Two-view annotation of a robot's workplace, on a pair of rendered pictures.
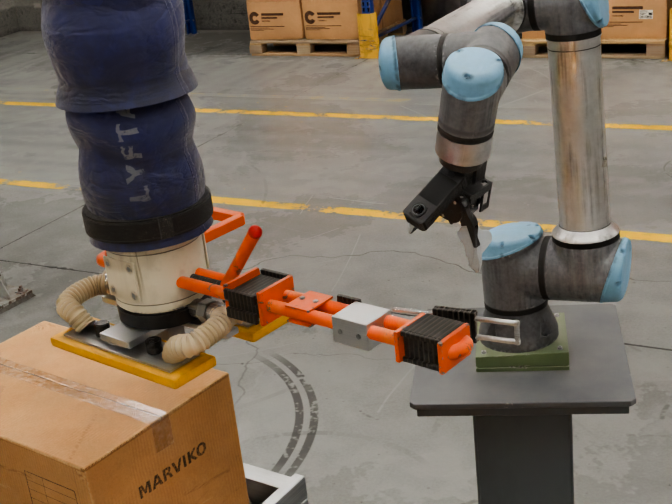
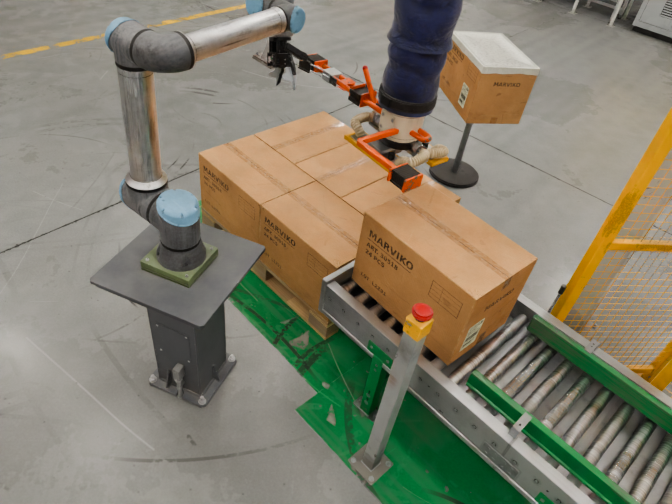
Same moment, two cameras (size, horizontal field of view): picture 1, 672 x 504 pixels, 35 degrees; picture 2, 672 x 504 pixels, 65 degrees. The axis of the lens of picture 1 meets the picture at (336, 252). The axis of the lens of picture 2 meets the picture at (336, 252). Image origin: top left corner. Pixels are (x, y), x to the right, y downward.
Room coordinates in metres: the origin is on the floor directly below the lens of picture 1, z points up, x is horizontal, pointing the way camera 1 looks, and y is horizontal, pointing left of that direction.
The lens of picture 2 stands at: (3.75, 0.31, 2.28)
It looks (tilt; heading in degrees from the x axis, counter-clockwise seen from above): 42 degrees down; 185
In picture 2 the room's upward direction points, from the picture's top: 9 degrees clockwise
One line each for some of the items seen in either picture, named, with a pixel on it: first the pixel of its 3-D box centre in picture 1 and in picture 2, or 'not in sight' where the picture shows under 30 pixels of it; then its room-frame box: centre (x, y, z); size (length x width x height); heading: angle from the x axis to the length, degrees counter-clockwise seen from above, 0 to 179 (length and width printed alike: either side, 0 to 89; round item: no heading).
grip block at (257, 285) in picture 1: (259, 295); (362, 95); (1.62, 0.13, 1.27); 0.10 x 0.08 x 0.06; 138
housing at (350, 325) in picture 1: (362, 325); (332, 76); (1.48, -0.03, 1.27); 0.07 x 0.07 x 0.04; 48
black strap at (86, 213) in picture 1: (149, 209); (407, 95); (1.79, 0.32, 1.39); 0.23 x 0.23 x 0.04
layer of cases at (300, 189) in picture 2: not in sight; (325, 202); (1.18, -0.02, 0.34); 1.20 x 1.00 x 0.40; 54
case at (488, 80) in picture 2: not in sight; (484, 76); (-0.01, 0.82, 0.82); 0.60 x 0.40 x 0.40; 22
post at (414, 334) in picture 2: not in sight; (391, 401); (2.55, 0.52, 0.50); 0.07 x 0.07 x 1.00; 54
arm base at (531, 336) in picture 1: (517, 316); (181, 245); (2.31, -0.42, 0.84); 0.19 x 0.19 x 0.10
